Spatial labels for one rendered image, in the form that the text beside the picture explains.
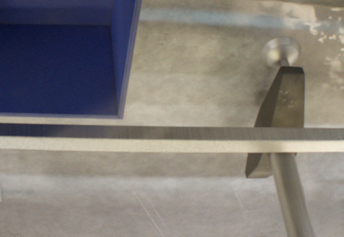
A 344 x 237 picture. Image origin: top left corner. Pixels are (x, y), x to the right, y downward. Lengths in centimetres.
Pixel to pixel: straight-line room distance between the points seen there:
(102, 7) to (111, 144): 23
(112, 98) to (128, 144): 8
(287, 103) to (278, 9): 17
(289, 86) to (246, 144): 16
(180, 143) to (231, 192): 51
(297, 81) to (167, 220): 56
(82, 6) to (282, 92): 38
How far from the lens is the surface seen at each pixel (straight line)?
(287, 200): 125
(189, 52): 131
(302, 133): 121
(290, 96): 129
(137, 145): 114
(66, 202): 161
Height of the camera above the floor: 96
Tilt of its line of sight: 43 degrees down
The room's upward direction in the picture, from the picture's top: 171 degrees clockwise
